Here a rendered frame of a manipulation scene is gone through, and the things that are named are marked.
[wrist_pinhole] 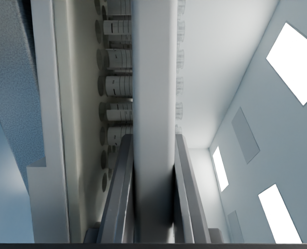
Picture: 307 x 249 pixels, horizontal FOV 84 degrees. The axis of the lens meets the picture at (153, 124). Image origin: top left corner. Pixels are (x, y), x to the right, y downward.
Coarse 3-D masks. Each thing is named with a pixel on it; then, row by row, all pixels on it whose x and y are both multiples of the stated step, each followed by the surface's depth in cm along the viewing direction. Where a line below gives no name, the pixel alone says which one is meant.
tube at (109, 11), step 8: (96, 0) 10; (104, 0) 10; (112, 0) 10; (120, 0) 10; (128, 0) 10; (184, 0) 10; (96, 8) 11; (104, 8) 11; (112, 8) 11; (120, 8) 11; (128, 8) 11; (184, 8) 11
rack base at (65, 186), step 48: (48, 0) 7; (48, 48) 7; (96, 48) 11; (48, 96) 7; (96, 96) 11; (48, 144) 8; (96, 144) 11; (48, 192) 8; (96, 192) 11; (48, 240) 8
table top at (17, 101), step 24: (0, 0) 8; (24, 0) 9; (0, 24) 9; (24, 24) 9; (0, 48) 9; (24, 48) 9; (0, 72) 10; (24, 72) 10; (0, 96) 10; (24, 96) 10; (0, 120) 11; (24, 120) 11; (24, 144) 12; (24, 168) 12
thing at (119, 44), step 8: (104, 16) 12; (112, 16) 12; (120, 16) 12; (128, 16) 12; (112, 48) 13; (120, 48) 13; (128, 48) 13; (112, 72) 13; (120, 72) 13; (128, 72) 13; (176, 72) 13; (112, 96) 15; (120, 96) 13; (128, 96) 13
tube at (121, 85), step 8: (104, 80) 11; (112, 80) 11; (120, 80) 11; (128, 80) 11; (176, 80) 11; (104, 88) 11; (112, 88) 11; (120, 88) 11; (128, 88) 11; (176, 88) 11
